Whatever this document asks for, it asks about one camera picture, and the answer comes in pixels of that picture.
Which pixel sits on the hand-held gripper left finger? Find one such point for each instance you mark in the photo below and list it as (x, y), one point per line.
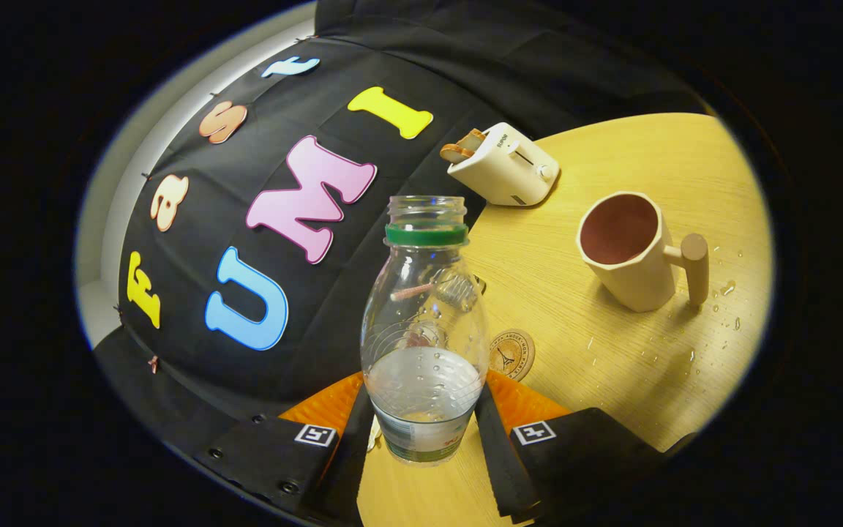
(345, 476)

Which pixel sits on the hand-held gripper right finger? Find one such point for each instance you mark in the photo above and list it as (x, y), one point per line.
(498, 468)

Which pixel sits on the round cork coaster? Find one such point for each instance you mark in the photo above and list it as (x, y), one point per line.
(515, 355)

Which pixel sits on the clear plastic juice bottle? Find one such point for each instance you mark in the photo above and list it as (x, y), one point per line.
(425, 307)

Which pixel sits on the cream cup with maroon inside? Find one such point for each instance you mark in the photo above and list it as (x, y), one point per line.
(637, 282)

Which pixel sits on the wooden table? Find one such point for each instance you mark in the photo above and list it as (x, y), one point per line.
(575, 344)

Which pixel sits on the black backdrop cloth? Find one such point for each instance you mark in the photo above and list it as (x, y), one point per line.
(319, 300)

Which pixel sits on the small red clip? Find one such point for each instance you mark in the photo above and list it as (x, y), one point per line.
(152, 364)

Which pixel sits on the white toaster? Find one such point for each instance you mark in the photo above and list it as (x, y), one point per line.
(498, 172)

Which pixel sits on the toasted bread slice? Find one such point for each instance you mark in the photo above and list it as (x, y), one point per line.
(473, 139)
(454, 154)

